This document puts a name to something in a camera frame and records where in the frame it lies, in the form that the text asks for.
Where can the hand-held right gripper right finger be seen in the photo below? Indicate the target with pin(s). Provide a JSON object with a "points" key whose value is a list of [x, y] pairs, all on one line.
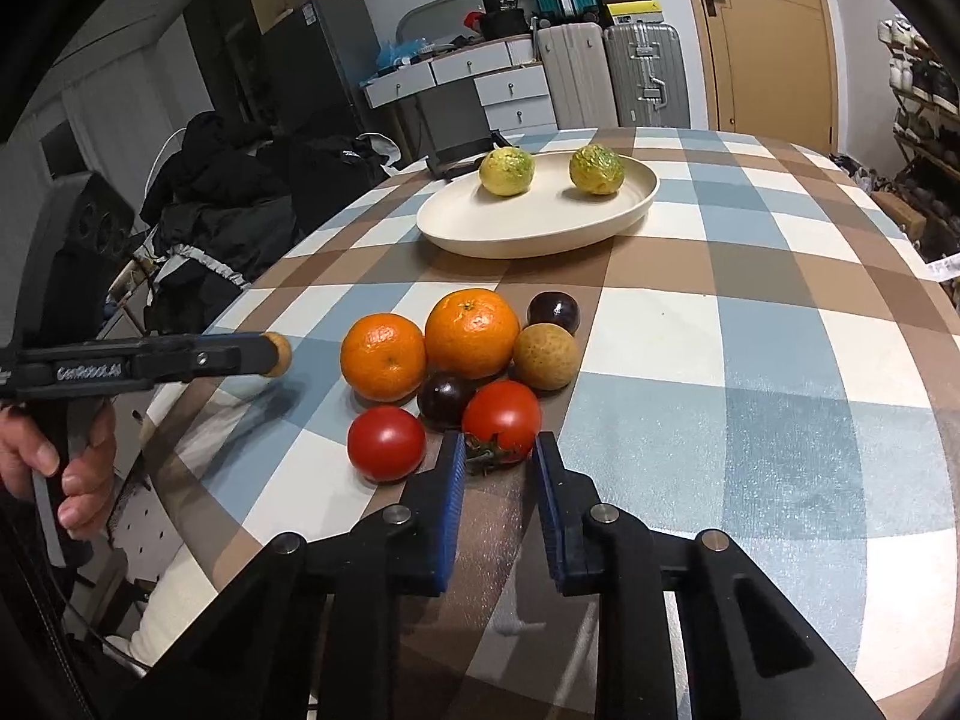
{"points": [[551, 525]]}

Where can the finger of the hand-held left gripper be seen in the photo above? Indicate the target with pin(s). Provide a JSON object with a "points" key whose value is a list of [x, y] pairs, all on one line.
{"points": [[210, 361]]}

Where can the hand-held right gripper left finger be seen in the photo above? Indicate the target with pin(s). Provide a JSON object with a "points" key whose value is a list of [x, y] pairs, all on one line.
{"points": [[450, 510]]}

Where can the red tomato with green stem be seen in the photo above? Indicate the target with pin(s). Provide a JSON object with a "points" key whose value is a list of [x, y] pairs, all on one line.
{"points": [[502, 416]]}

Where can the dark purple plum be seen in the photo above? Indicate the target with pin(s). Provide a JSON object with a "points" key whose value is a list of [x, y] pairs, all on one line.
{"points": [[553, 313], [444, 399]]}

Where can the orange mandarin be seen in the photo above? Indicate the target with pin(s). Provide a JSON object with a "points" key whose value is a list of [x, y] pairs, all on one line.
{"points": [[382, 356], [472, 334]]}

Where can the brown speckled round fruit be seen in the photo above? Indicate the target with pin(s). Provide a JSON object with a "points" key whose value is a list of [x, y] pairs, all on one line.
{"points": [[545, 356]]}

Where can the cream oval plate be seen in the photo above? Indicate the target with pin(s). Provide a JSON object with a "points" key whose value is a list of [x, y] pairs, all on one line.
{"points": [[525, 225]]}

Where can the person's left hand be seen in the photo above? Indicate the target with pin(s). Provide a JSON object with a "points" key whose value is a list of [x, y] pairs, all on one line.
{"points": [[90, 465]]}

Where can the pile of dark clothes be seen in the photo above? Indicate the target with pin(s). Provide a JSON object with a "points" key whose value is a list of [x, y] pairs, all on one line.
{"points": [[225, 187]]}

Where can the white perforated board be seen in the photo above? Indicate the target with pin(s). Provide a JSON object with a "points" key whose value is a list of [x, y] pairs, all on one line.
{"points": [[150, 525]]}

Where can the tall dark shelf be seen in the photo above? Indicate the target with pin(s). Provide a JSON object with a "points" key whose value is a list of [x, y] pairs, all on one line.
{"points": [[225, 37]]}

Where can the black cabinet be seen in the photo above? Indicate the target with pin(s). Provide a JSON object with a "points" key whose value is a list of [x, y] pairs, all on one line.
{"points": [[322, 67]]}

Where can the yellow-green citrus fruit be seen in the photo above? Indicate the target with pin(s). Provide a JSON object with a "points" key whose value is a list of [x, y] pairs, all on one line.
{"points": [[596, 169], [507, 172]]}

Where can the blue plastic bag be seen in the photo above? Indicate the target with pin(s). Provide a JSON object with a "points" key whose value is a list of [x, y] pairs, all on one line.
{"points": [[397, 52]]}

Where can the white drawer desk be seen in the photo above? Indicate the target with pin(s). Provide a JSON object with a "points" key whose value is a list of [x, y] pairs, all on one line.
{"points": [[465, 82]]}

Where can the black bag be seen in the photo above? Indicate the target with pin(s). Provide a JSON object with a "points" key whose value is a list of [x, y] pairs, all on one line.
{"points": [[504, 24]]}

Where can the beige suitcase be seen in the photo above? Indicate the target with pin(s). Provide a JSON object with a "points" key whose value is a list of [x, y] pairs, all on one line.
{"points": [[570, 75]]}

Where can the silver suitcase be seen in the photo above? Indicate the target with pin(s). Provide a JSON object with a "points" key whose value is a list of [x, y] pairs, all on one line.
{"points": [[645, 75]]}

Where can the pile of scattered shoes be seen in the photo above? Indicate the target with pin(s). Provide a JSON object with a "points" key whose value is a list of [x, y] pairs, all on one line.
{"points": [[855, 174]]}

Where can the small cardboard box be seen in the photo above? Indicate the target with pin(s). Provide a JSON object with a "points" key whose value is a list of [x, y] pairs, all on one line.
{"points": [[900, 214]]}

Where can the white paper sheet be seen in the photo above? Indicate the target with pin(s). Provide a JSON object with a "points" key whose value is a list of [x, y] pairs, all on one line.
{"points": [[946, 266]]}

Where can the yellow and black shoe box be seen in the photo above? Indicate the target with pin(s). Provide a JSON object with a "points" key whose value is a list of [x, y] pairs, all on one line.
{"points": [[634, 13]]}

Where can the wooden door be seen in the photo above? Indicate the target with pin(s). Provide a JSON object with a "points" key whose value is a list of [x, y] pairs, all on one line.
{"points": [[757, 37]]}

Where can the wooden shoe rack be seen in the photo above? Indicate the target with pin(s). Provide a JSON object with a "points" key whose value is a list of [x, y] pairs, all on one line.
{"points": [[926, 127]]}

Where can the black plastic frame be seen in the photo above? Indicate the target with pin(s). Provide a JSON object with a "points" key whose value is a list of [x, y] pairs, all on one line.
{"points": [[450, 163]]}

